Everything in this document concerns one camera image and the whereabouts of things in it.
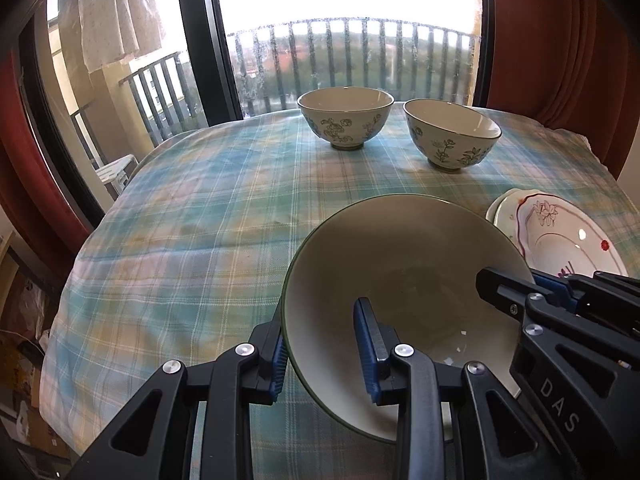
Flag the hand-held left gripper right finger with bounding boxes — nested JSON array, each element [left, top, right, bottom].
[[352, 297, 571, 480]]

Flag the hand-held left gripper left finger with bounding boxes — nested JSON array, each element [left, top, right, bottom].
[[65, 305, 291, 480]]

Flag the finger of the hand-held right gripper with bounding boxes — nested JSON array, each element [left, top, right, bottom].
[[475, 267, 573, 318], [565, 270, 640, 338]]

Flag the large yellow floral plate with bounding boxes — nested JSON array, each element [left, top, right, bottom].
[[486, 188, 543, 246]]

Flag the small red-rimmed floral plate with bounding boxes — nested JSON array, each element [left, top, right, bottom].
[[511, 195, 630, 281]]

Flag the cream bowl blue band print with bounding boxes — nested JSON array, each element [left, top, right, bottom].
[[281, 194, 537, 443]]

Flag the cream bowl leafy sprig print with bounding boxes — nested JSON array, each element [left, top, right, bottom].
[[403, 98, 502, 173]]

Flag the cream bowl large flower print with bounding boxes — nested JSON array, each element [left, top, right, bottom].
[[297, 87, 395, 151]]

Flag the plaid tablecloth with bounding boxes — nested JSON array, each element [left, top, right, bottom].
[[39, 102, 640, 480]]

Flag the red curtain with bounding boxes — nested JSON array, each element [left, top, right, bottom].
[[485, 0, 640, 181], [0, 50, 96, 281]]

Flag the white plastic stool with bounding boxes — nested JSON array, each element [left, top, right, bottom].
[[95, 154, 139, 196]]

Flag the balcony railing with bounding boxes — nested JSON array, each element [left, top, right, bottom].
[[70, 17, 481, 161]]

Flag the white hanging garment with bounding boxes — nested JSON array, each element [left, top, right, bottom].
[[57, 0, 163, 75]]

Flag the black window frame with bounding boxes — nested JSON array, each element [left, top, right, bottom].
[[17, 0, 496, 231]]

